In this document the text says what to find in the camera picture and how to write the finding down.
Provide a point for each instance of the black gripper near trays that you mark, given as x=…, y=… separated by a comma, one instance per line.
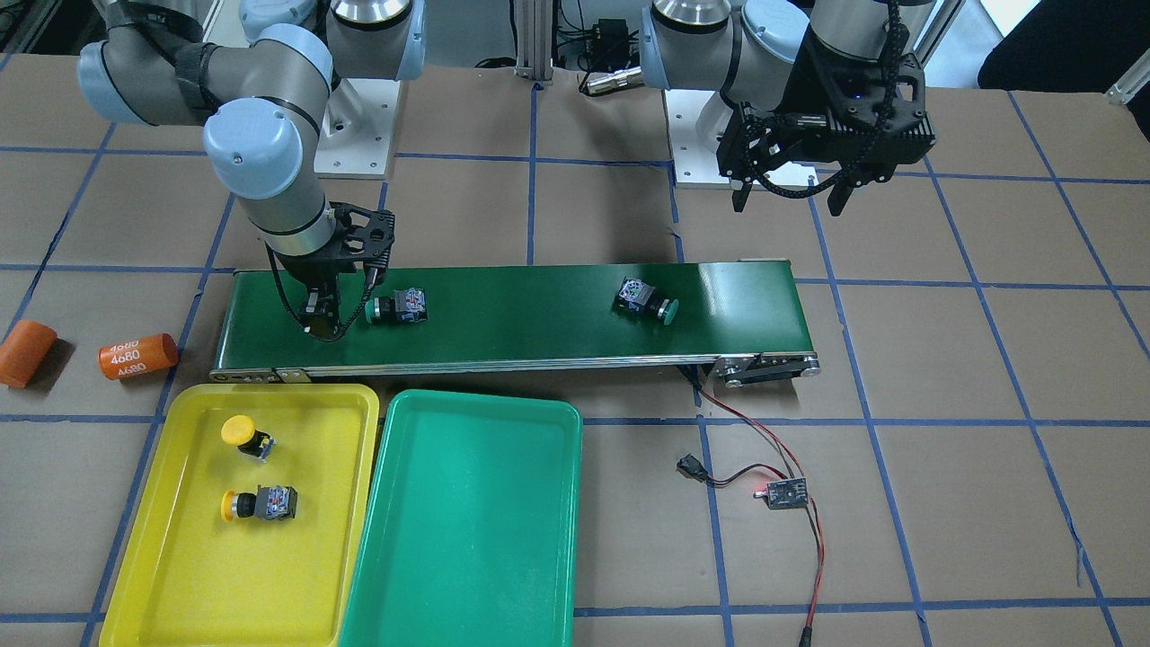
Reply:
x=308, y=268

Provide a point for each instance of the black gripper near buttons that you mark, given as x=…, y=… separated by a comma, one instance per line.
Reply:
x=822, y=79

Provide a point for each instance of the green push button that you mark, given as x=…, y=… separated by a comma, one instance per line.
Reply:
x=402, y=306
x=641, y=298

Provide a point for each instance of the yellow push button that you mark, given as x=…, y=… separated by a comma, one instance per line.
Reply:
x=240, y=431
x=267, y=503

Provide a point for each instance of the orange labelled cylinder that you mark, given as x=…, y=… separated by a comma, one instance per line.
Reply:
x=138, y=356

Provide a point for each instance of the plain orange cylinder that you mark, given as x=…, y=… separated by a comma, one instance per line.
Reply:
x=23, y=351

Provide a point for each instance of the silver robot arm near trays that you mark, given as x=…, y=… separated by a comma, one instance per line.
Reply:
x=261, y=109

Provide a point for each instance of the silver robot arm near conveyor start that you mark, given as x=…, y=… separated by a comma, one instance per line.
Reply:
x=746, y=53

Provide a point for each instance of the green conveyor belt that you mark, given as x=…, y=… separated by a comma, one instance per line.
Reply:
x=743, y=318

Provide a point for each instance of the green plastic tray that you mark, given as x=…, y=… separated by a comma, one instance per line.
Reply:
x=472, y=524

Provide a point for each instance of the yellow plastic tray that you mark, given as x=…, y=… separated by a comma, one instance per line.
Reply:
x=248, y=528

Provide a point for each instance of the small controller circuit board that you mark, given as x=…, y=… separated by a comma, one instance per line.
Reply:
x=786, y=494

